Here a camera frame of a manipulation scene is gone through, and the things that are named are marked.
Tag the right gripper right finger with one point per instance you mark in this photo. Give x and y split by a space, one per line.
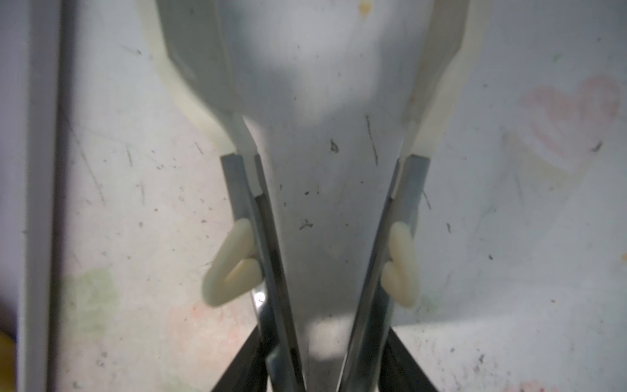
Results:
399 372

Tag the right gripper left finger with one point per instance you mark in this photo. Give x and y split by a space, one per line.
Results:
247 372

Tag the white metal tongs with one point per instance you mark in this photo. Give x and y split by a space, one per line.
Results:
189 52

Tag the floral table mat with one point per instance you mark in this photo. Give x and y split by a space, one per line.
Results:
521 238

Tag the lilac plastic tray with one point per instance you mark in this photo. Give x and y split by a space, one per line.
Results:
30 60

